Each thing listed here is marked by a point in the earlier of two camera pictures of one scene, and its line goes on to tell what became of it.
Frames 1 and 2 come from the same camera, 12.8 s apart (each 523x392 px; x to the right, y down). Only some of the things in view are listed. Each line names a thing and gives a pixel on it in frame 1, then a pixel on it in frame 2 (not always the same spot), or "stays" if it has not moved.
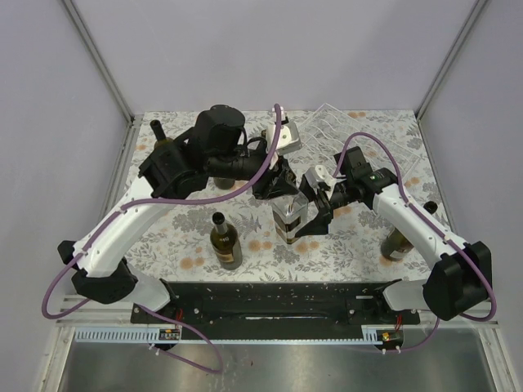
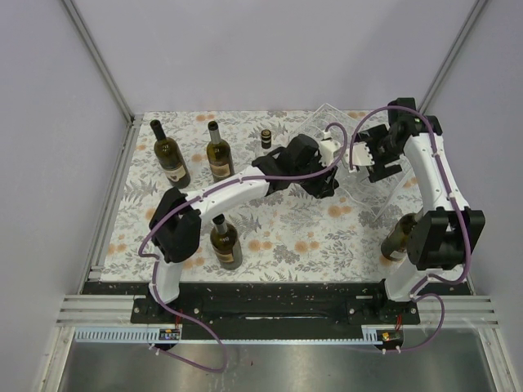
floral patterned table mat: [319, 222] stays
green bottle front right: [395, 247] stays
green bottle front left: [225, 242] stays
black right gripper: [319, 224] → [377, 171]
